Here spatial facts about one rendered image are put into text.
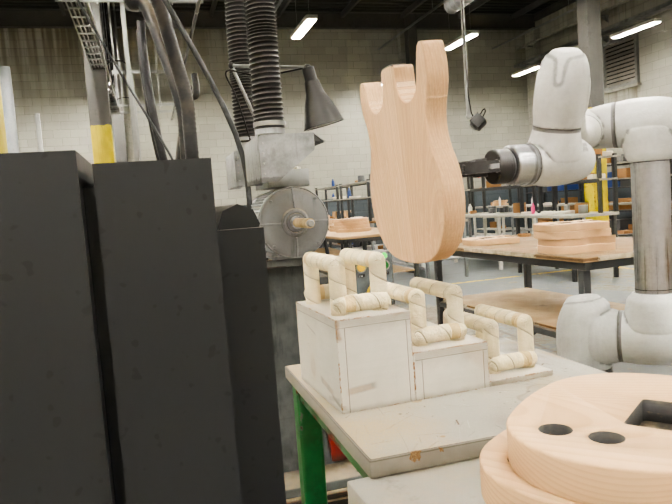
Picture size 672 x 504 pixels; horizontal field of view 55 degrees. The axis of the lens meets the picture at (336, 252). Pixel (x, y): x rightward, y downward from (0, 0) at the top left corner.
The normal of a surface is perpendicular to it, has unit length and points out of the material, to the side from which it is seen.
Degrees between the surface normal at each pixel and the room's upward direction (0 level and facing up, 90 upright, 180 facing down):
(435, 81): 105
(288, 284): 90
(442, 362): 90
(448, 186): 85
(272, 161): 90
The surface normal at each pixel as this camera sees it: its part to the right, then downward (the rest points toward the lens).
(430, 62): 0.31, 0.01
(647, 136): -0.47, 0.20
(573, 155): 0.38, 0.21
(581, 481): -0.67, 0.11
